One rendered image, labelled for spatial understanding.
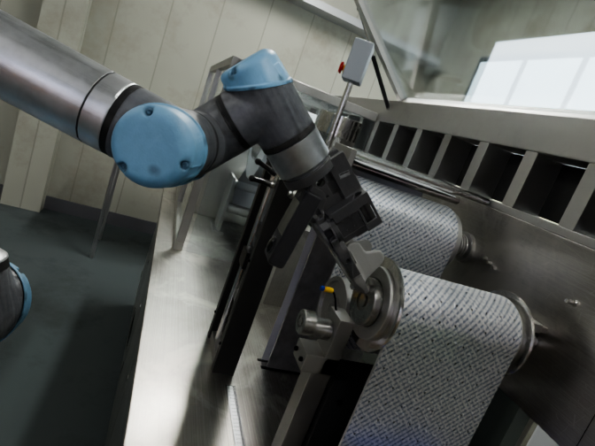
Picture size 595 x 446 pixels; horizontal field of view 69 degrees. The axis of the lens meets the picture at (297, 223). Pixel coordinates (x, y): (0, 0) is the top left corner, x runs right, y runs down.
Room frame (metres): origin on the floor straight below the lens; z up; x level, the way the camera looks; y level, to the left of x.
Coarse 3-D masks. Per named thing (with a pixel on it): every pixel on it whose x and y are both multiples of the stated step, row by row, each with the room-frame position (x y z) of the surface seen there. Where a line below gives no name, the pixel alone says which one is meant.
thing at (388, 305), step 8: (376, 272) 0.65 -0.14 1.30; (384, 272) 0.63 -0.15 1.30; (384, 280) 0.63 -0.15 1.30; (392, 280) 0.62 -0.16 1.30; (384, 288) 0.62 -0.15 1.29; (392, 288) 0.61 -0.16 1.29; (384, 296) 0.61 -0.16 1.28; (392, 296) 0.60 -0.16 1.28; (384, 304) 0.60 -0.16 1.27; (392, 304) 0.59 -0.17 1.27; (384, 312) 0.59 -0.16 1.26; (392, 312) 0.59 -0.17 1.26; (376, 320) 0.60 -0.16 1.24; (384, 320) 0.59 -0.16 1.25; (360, 328) 0.63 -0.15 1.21; (368, 328) 0.61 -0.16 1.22; (376, 328) 0.60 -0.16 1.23; (384, 328) 0.59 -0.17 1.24; (360, 336) 0.62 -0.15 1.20; (368, 336) 0.61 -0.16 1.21; (376, 336) 0.60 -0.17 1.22; (520, 344) 0.67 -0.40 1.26
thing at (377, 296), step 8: (368, 280) 0.64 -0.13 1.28; (376, 280) 0.64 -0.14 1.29; (376, 288) 0.62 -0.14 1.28; (352, 296) 0.67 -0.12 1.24; (360, 296) 0.64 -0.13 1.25; (368, 296) 0.62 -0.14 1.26; (376, 296) 0.61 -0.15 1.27; (352, 304) 0.66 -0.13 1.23; (360, 304) 0.64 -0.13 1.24; (368, 304) 0.62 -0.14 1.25; (376, 304) 0.61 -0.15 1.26; (352, 312) 0.65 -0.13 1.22; (360, 312) 0.63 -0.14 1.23; (368, 312) 0.61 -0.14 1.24; (376, 312) 0.61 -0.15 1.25; (360, 320) 0.62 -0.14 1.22; (368, 320) 0.61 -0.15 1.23
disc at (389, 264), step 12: (384, 264) 0.66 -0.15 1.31; (396, 264) 0.63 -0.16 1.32; (396, 276) 0.62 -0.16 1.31; (396, 288) 0.61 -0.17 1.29; (396, 300) 0.60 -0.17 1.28; (396, 312) 0.58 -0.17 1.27; (396, 324) 0.58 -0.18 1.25; (384, 336) 0.59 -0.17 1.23; (360, 348) 0.63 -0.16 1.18; (372, 348) 0.60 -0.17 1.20
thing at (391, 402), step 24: (384, 384) 0.60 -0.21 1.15; (408, 384) 0.61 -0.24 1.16; (432, 384) 0.62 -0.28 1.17; (456, 384) 0.64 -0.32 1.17; (360, 408) 0.59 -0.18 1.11; (384, 408) 0.60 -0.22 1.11; (408, 408) 0.62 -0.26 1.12; (432, 408) 0.63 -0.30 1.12; (456, 408) 0.64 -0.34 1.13; (480, 408) 0.66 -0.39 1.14; (360, 432) 0.59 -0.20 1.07; (384, 432) 0.61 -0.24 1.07; (408, 432) 0.62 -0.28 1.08; (432, 432) 0.64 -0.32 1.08; (456, 432) 0.65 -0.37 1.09
